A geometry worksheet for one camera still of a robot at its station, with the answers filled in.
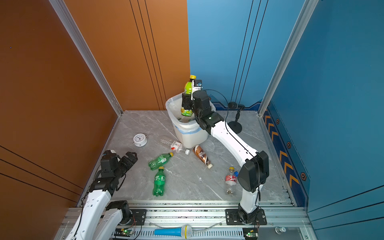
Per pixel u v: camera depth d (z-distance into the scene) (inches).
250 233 28.0
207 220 28.9
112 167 24.3
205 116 23.1
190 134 32.3
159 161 34.8
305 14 28.3
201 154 35.8
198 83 24.8
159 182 32.0
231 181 32.0
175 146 37.0
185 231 26.1
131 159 29.5
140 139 39.3
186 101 26.4
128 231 27.7
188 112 29.0
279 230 26.4
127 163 28.5
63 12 28.0
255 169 17.5
